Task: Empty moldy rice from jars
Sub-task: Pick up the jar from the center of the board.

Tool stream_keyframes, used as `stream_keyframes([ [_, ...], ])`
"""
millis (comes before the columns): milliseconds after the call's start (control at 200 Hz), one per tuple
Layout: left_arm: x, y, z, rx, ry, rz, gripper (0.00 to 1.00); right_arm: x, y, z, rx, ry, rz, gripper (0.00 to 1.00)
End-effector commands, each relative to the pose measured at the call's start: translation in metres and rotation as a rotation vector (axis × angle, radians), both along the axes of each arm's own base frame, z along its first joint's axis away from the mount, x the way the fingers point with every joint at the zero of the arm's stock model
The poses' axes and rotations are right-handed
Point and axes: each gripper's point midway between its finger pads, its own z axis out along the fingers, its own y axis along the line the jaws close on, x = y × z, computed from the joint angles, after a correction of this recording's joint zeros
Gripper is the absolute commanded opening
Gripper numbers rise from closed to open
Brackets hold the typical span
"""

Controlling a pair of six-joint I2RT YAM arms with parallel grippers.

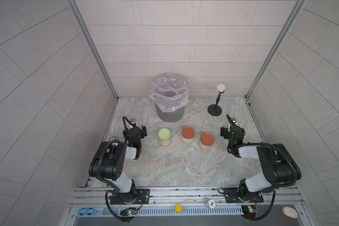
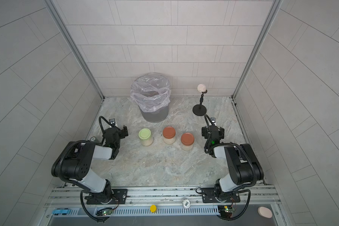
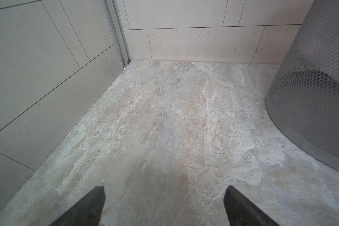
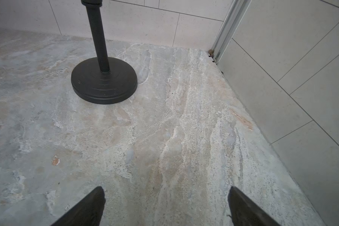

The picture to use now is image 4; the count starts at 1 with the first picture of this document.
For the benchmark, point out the black microphone stand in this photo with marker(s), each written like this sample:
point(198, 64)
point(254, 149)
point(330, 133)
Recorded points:
point(102, 80)

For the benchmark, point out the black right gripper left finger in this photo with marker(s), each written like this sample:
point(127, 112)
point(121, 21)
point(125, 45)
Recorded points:
point(87, 212)

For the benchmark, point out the aluminium corner profile right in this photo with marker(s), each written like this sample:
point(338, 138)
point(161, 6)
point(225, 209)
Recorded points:
point(228, 28)

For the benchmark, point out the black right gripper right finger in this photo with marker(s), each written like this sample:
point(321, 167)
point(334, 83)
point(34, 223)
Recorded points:
point(245, 212)

